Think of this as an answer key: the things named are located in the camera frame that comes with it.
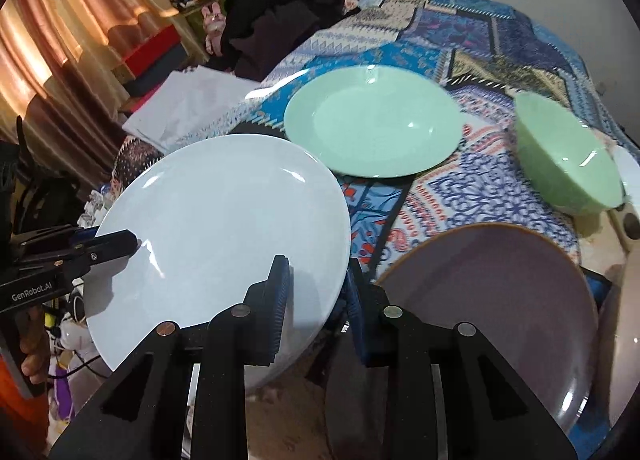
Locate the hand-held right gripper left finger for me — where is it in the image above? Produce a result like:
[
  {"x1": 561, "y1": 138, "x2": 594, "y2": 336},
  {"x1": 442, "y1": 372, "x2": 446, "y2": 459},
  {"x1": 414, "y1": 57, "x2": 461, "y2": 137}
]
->
[{"x1": 47, "y1": 255, "x2": 293, "y2": 460}]

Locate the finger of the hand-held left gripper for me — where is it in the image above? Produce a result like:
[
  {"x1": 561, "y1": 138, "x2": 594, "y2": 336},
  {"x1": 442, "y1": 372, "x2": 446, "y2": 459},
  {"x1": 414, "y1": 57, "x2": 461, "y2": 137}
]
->
[{"x1": 75, "y1": 229, "x2": 141, "y2": 269}]

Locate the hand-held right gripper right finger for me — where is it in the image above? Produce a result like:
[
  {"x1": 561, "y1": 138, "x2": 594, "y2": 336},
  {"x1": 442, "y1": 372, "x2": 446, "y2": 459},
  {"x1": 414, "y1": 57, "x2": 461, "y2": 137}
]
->
[{"x1": 343, "y1": 258, "x2": 579, "y2": 460}]

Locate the light blue plate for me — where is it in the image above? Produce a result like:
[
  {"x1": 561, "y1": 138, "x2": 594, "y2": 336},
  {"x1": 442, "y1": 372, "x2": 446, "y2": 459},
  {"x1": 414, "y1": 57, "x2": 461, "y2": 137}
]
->
[{"x1": 85, "y1": 134, "x2": 352, "y2": 388}]

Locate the green plate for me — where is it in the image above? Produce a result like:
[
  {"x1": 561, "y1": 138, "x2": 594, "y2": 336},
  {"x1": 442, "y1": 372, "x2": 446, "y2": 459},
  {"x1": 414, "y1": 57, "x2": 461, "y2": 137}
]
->
[{"x1": 283, "y1": 64, "x2": 466, "y2": 178}]

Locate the green bowl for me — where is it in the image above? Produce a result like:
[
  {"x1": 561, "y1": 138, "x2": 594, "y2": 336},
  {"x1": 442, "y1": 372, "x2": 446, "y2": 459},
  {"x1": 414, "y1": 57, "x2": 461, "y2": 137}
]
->
[{"x1": 514, "y1": 91, "x2": 626, "y2": 215}]

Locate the person's left hand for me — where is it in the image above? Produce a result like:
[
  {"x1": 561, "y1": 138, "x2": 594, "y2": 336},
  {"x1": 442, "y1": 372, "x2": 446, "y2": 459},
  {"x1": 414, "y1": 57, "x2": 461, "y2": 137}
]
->
[{"x1": 20, "y1": 307, "x2": 51, "y2": 381}]

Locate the person's orange clothing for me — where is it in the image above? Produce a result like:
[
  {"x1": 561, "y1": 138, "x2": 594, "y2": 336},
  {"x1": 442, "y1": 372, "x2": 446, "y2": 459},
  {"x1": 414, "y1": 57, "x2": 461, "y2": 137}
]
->
[{"x1": 0, "y1": 340, "x2": 51, "y2": 460}]

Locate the white folded cloth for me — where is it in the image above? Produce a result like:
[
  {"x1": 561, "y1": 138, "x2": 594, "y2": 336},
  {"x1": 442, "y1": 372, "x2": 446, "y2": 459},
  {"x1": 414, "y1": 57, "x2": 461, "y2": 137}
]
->
[{"x1": 122, "y1": 64, "x2": 261, "y2": 153}]

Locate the red box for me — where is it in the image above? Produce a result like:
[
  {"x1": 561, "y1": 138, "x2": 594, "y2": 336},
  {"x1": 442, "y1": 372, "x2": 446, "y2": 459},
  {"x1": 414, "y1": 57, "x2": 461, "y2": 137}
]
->
[{"x1": 122, "y1": 27, "x2": 184, "y2": 95}]

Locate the orange curtain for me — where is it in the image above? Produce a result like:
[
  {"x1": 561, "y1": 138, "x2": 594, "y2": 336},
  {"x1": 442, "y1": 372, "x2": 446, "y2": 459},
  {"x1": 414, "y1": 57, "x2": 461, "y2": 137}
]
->
[{"x1": 0, "y1": 0, "x2": 201, "y2": 181}]

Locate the pink bunny toy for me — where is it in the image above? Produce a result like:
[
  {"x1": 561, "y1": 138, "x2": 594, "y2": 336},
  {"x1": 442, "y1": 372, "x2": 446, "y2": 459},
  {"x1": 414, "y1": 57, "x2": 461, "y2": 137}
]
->
[{"x1": 202, "y1": 2, "x2": 226, "y2": 55}]

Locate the pile of dark clothes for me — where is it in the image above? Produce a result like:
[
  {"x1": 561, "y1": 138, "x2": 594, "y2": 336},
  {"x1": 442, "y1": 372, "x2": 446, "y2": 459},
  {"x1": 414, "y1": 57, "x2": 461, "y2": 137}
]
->
[{"x1": 220, "y1": 0, "x2": 361, "y2": 80}]

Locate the white bowl with spotted outside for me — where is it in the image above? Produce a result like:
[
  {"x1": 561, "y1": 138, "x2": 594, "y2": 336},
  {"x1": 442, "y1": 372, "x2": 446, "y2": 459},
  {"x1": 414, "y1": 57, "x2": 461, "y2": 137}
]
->
[{"x1": 611, "y1": 145, "x2": 640, "y2": 243}]

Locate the patterned patchwork blanket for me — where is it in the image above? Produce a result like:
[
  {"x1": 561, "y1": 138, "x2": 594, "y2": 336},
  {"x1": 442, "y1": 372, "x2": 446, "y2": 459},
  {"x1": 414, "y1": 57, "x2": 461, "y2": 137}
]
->
[{"x1": 115, "y1": 0, "x2": 621, "y2": 291}]

